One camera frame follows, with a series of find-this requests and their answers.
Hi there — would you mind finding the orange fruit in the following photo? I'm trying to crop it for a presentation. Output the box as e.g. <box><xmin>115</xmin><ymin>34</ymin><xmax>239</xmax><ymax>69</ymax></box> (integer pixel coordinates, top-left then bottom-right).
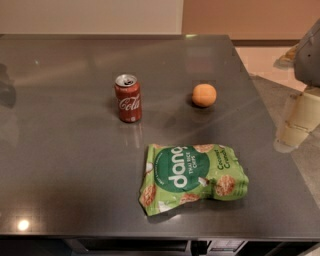
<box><xmin>192</xmin><ymin>84</ymin><xmax>217</xmax><ymax>107</ymax></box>

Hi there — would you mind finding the green rice chip bag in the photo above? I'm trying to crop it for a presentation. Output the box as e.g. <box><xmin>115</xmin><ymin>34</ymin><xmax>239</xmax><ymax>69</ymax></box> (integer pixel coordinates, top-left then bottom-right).
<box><xmin>139</xmin><ymin>144</ymin><xmax>249</xmax><ymax>216</ymax></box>

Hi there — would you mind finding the red Coca-Cola can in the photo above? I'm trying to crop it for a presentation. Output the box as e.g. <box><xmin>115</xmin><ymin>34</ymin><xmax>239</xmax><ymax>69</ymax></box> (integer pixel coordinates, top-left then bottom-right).
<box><xmin>114</xmin><ymin>74</ymin><xmax>142</xmax><ymax>123</ymax></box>

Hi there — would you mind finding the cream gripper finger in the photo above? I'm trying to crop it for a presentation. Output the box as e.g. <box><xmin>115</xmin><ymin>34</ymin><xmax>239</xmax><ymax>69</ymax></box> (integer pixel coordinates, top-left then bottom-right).
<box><xmin>279</xmin><ymin>45</ymin><xmax>298</xmax><ymax>66</ymax></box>
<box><xmin>275</xmin><ymin>87</ymin><xmax>320</xmax><ymax>149</ymax></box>

